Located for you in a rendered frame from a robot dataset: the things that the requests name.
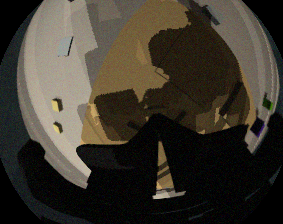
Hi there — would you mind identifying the purple cube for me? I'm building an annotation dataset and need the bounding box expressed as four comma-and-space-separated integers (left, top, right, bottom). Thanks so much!
250, 117, 265, 139

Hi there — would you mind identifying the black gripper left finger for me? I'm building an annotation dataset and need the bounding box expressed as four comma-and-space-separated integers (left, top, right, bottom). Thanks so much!
76, 115, 160, 196

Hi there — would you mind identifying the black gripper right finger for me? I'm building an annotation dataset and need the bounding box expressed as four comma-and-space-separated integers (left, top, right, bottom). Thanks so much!
157, 113, 249, 193

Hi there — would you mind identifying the green block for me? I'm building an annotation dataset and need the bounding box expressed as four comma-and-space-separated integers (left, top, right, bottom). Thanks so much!
262, 99, 273, 112

